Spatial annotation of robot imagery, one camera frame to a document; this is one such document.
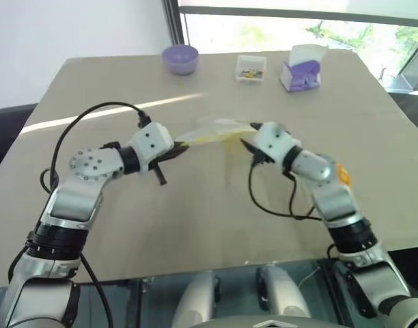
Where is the clear plastic bag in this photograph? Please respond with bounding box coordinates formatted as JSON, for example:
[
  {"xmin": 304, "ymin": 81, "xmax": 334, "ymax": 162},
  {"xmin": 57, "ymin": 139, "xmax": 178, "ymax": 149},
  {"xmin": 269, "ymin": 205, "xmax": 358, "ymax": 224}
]
[{"xmin": 174, "ymin": 116, "xmax": 263, "ymax": 153}]

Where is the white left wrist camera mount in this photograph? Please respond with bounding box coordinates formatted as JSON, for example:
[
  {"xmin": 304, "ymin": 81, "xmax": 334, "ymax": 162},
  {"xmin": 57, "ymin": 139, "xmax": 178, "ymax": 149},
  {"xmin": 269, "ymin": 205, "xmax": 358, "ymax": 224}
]
[{"xmin": 130, "ymin": 122, "xmax": 174, "ymax": 175}]

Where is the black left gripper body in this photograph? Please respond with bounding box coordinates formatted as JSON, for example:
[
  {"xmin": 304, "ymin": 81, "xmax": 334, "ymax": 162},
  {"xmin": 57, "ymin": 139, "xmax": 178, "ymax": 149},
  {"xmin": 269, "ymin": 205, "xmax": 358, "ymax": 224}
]
[{"xmin": 148, "ymin": 150, "xmax": 178, "ymax": 172}]

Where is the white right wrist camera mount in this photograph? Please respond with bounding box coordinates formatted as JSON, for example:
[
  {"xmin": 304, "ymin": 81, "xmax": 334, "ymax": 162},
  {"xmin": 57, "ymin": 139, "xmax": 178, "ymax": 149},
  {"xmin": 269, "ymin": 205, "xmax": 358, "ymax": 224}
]
[{"xmin": 253, "ymin": 120, "xmax": 302, "ymax": 172}]

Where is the orange snack packet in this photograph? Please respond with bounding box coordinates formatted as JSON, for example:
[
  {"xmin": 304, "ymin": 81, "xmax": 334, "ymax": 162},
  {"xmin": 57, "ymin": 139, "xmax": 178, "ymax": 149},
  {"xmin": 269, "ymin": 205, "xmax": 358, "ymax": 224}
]
[{"xmin": 335, "ymin": 163, "xmax": 353, "ymax": 187}]

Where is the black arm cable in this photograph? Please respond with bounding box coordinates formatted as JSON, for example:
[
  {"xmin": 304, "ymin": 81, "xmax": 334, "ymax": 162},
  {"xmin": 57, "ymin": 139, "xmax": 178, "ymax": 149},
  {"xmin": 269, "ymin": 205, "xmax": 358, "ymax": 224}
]
[
  {"xmin": 247, "ymin": 160, "xmax": 336, "ymax": 260},
  {"xmin": 40, "ymin": 101, "xmax": 152, "ymax": 328}
]

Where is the purple and white paper box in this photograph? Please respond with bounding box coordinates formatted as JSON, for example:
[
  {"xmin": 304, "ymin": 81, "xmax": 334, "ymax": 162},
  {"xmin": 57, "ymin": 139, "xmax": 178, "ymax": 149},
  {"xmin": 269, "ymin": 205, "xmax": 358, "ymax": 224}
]
[{"xmin": 280, "ymin": 43, "xmax": 330, "ymax": 94}]

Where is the silver rounded robot leg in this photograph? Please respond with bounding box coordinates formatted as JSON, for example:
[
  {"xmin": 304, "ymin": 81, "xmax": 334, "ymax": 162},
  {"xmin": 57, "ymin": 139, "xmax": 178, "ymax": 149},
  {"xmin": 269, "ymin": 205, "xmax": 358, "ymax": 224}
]
[
  {"xmin": 255, "ymin": 266, "xmax": 313, "ymax": 324},
  {"xmin": 170, "ymin": 269, "xmax": 221, "ymax": 328}
]

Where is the grey robot torso edge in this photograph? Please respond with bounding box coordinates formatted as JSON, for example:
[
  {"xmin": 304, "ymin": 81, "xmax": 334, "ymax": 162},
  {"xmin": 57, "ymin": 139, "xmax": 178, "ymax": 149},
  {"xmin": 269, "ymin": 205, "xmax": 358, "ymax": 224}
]
[{"xmin": 201, "ymin": 316, "xmax": 337, "ymax": 328}]

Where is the clear box with colourful bits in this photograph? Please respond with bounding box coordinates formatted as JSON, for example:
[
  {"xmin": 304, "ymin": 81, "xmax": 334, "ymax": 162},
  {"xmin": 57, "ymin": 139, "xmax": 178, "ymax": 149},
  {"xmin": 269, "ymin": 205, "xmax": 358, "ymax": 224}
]
[{"xmin": 234, "ymin": 54, "xmax": 268, "ymax": 83}]

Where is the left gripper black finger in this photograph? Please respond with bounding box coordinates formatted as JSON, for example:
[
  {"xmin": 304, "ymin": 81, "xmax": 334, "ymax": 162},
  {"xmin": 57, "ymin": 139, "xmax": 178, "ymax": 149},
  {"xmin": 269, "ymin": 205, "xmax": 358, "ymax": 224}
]
[
  {"xmin": 153, "ymin": 163, "xmax": 168, "ymax": 187},
  {"xmin": 170, "ymin": 141, "xmax": 190, "ymax": 160}
]

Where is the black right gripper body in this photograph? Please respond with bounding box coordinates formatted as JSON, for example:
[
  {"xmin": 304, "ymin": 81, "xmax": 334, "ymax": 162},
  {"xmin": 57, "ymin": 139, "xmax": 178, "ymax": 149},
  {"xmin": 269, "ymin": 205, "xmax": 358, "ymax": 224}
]
[{"xmin": 251, "ymin": 149, "xmax": 277, "ymax": 167}]

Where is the dark window frame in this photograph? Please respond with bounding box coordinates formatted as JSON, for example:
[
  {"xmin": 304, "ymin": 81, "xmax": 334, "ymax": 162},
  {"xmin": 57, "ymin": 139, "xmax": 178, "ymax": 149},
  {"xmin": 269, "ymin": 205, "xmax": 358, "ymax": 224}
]
[{"xmin": 176, "ymin": 0, "xmax": 418, "ymax": 55}]

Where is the purple plastic bowl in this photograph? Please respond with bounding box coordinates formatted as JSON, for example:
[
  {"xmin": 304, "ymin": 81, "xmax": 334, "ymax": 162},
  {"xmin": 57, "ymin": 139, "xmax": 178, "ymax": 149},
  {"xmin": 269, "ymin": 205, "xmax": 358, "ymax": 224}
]
[{"xmin": 161, "ymin": 44, "xmax": 200, "ymax": 77}]

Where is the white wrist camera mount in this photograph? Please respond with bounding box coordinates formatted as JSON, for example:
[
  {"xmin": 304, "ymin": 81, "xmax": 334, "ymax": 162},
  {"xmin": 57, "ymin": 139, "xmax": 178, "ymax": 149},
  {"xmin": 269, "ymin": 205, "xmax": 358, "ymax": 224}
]
[
  {"xmin": 130, "ymin": 122, "xmax": 174, "ymax": 175},
  {"xmin": 253, "ymin": 120, "xmax": 302, "ymax": 172}
]

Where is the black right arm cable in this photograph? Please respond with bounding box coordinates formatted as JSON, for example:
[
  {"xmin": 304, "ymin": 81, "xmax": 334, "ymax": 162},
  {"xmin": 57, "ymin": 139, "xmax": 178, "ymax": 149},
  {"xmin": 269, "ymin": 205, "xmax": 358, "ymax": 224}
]
[{"xmin": 247, "ymin": 160, "xmax": 336, "ymax": 260}]

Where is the dark box by window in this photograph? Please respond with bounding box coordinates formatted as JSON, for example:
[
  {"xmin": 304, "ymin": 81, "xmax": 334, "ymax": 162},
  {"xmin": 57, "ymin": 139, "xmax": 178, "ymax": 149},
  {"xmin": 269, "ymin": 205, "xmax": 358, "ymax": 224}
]
[{"xmin": 382, "ymin": 59, "xmax": 418, "ymax": 94}]

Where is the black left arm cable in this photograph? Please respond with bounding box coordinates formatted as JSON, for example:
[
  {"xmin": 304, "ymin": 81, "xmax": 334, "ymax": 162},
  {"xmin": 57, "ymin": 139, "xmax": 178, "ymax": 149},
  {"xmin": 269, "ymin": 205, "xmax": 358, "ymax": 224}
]
[{"xmin": 40, "ymin": 101, "xmax": 152, "ymax": 328}]

